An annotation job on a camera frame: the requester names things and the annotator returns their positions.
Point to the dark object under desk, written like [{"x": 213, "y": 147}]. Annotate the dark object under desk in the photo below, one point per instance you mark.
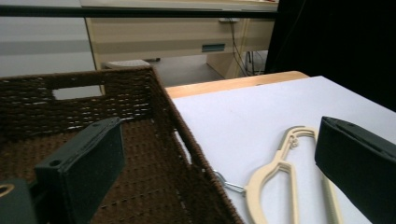
[{"x": 152, "y": 59}]

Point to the beige desk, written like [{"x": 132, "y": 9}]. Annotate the beige desk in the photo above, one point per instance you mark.
[{"x": 155, "y": 37}]

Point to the white cabinet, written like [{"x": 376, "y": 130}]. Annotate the white cabinet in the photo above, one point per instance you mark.
[{"x": 40, "y": 31}]

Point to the black curtain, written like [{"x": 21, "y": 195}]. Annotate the black curtain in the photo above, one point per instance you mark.
[{"x": 342, "y": 46}]

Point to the black frame bar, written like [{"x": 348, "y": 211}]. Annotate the black frame bar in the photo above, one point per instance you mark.
[{"x": 124, "y": 12}]

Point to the brown woven basket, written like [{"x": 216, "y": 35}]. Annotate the brown woven basket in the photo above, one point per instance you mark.
[{"x": 149, "y": 174}]

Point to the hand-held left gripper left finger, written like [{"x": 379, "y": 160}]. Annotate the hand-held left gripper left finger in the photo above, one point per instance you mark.
[{"x": 90, "y": 161}]

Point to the cream clothes hanger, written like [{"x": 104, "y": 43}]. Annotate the cream clothes hanger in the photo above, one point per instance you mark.
[{"x": 253, "y": 189}]

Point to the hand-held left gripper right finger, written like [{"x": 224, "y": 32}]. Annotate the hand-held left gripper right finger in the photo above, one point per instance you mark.
[{"x": 358, "y": 161}]

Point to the white table sheet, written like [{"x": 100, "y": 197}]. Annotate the white table sheet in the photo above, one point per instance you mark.
[{"x": 249, "y": 124}]

